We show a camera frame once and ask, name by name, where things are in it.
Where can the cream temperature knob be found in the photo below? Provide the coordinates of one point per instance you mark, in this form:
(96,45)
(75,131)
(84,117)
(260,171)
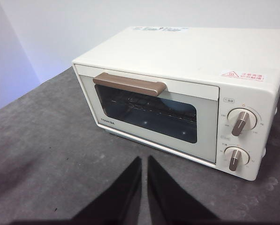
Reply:
(241,122)

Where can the blue printed label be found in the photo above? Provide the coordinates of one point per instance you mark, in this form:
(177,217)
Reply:
(158,29)

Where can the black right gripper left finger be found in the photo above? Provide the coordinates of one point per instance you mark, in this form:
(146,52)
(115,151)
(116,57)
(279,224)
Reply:
(121,201)

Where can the cream timer knob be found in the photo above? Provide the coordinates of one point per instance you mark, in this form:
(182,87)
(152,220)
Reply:
(236,159)

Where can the red warning sticker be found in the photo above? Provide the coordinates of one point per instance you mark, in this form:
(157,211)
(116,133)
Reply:
(241,76)

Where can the glass oven door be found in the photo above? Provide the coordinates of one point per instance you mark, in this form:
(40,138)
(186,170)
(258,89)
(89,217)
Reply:
(85,98)

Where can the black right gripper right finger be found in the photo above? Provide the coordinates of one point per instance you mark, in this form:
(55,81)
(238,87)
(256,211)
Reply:
(168,201)

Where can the cream Toshiba toaster oven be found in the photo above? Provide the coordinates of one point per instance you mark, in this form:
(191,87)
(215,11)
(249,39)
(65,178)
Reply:
(177,58)

